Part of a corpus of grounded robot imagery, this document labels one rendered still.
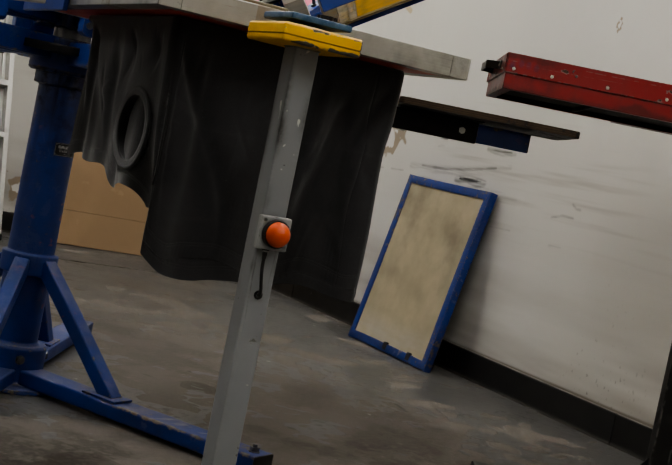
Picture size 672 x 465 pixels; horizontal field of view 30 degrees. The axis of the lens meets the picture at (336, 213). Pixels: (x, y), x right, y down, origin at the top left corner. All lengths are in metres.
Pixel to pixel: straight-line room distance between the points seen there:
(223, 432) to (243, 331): 0.15
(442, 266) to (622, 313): 0.97
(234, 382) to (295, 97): 0.43
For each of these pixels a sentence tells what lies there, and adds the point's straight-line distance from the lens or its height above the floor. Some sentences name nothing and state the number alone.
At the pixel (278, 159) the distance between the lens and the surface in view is 1.84.
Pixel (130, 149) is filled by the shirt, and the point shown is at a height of 0.72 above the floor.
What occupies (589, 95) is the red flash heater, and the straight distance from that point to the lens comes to 3.15.
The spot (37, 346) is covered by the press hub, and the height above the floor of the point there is 0.11.
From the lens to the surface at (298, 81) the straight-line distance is 1.85.
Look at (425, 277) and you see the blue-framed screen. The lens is 5.13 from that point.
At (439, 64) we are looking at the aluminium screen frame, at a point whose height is 0.97.
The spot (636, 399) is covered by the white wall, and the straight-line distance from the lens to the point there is 4.28.
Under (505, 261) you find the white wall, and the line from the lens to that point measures 4.89.
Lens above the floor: 0.79
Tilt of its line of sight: 3 degrees down
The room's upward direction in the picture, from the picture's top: 12 degrees clockwise
